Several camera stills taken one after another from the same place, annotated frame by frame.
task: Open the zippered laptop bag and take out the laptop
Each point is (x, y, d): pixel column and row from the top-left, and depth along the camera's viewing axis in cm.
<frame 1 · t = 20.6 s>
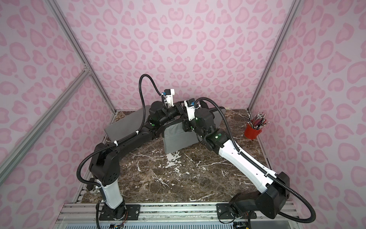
left hand: (191, 101, 74), fingers closed
right hand: (182, 115, 71), fingers closed
left grey laptop bag: (130, 124, 108), point 4 cm above the table
right grey laptop bag: (176, 137, 78), point 23 cm above the table
red pen cup: (251, 131, 96), point 10 cm above the table
bundle of pens: (259, 121, 95), point 15 cm above the table

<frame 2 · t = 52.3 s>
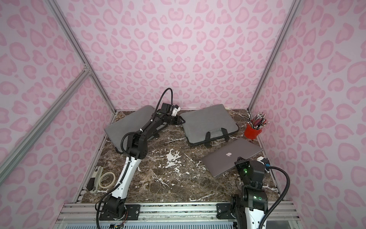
left hand: (185, 120, 107), fingers open
right hand: (236, 156, 75), fingers closed
right grey laptop bag: (203, 125, 112), on the table
the other named things where they were.

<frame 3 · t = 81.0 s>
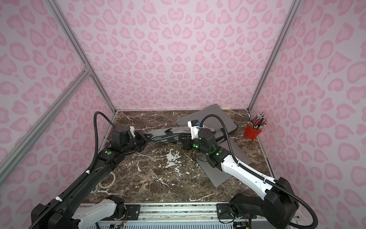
left hand: (153, 133, 76), fingers closed
right hand: (179, 138, 74), fingers closed
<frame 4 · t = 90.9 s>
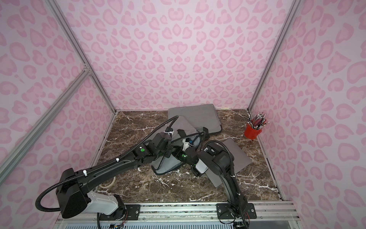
left hand: (171, 144, 80), fingers closed
right hand: (169, 149, 92), fingers open
right grey laptop bag: (205, 116, 116), point 2 cm above the table
